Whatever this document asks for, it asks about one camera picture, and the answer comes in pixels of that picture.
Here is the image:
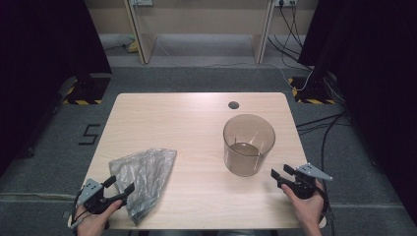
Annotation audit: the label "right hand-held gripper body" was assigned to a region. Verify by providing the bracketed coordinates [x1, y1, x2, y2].
[288, 162, 334, 201]

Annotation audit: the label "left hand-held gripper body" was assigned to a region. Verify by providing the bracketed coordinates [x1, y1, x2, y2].
[76, 178, 114, 215]

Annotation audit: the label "grey translucent plastic bag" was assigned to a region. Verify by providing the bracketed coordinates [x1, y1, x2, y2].
[108, 147, 178, 227]

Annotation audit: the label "transparent brown plastic cup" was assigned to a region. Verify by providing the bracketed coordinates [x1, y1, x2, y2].
[222, 113, 276, 178]

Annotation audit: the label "person's left hand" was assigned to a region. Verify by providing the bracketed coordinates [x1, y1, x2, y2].
[76, 200, 124, 236]

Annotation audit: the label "person's right hand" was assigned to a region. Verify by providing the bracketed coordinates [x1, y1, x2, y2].
[280, 178, 327, 234]

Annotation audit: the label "black stand base striped tape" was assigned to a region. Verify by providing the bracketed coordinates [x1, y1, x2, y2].
[287, 75, 338, 105]
[62, 73, 112, 106]

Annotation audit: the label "black curtain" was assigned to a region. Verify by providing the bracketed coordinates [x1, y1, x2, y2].
[297, 0, 417, 228]
[0, 0, 113, 180]

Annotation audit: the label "small yellow object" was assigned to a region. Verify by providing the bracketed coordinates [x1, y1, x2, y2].
[126, 39, 140, 54]

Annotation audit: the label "light wooden desk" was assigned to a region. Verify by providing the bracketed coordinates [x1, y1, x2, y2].
[122, 0, 275, 65]

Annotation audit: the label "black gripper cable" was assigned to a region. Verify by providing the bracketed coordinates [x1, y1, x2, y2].
[69, 191, 90, 229]
[314, 181, 336, 236]

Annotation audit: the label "black floor cables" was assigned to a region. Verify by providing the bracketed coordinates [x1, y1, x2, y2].
[294, 110, 349, 166]

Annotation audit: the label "white floor cable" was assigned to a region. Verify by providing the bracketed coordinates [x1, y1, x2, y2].
[203, 62, 315, 92]

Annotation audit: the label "black power cables bundle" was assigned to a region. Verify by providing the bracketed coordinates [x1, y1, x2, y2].
[267, 4, 313, 71]

